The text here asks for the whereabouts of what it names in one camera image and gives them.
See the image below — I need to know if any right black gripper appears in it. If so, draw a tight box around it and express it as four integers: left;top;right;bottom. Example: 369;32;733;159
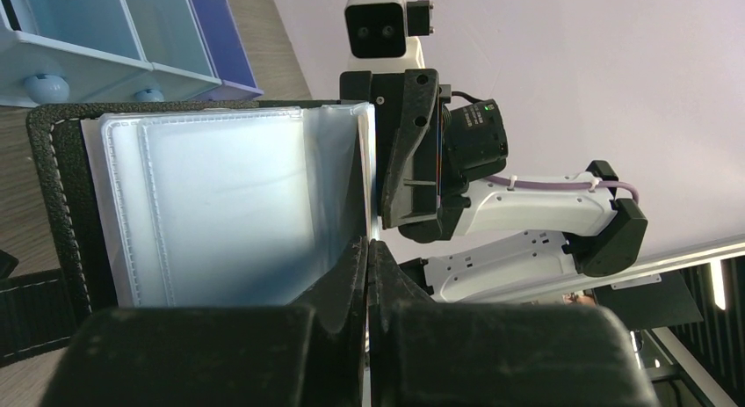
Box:
339;69;469;242

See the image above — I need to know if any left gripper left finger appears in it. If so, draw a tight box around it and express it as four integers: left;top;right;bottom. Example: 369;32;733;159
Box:
41;237;369;406

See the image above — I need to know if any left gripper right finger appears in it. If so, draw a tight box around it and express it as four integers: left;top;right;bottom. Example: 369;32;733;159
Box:
367;241;658;406

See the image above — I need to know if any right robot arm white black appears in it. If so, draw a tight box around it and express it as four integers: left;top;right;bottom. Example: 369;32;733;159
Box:
339;69;648;302

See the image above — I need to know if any purple bin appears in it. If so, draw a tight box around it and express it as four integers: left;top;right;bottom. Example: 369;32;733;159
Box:
190;0;264;100

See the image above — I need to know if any light blue bin middle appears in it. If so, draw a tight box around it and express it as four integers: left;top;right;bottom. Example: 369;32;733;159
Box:
87;0;222;103

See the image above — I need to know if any light blue bin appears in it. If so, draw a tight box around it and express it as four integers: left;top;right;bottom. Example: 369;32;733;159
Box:
1;0;153;107
87;0;222;103

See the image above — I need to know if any light blue bin left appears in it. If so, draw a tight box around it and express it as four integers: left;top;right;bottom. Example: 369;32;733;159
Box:
1;0;153;107

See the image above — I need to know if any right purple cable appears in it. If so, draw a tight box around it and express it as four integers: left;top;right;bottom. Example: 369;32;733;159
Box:
401;0;641;207

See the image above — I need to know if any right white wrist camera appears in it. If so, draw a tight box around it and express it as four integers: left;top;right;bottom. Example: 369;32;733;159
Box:
344;0;434;74

